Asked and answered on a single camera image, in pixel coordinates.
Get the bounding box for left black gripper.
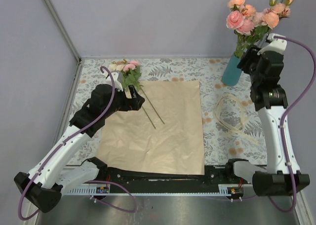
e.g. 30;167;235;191
103;85;145;118

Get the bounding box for cream printed ribbon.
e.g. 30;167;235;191
213;93;259;145

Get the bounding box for orange beige wrapping paper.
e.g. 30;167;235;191
96;80;204;175

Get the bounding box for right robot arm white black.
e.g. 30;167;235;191
224;46;310;196

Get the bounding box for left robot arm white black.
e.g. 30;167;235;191
14;84;145;213

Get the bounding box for teal cylindrical vase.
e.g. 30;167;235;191
221;54;241;87

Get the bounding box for floral patterned table mat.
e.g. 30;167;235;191
57;57;282;166

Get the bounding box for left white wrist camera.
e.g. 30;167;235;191
105;71;123;92

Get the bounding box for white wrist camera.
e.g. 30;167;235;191
257;33;287;55
105;71;123;92

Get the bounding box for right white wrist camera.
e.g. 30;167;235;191
257;33;287;55

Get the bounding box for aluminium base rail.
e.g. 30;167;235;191
34;166;302;186

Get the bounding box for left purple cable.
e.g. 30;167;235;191
19;66;138;221

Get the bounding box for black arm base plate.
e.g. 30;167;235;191
95;165;249;185

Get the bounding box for white slotted cable duct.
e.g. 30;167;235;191
66;181;243;196

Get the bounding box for left aluminium frame post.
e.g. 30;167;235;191
43;0;81;63

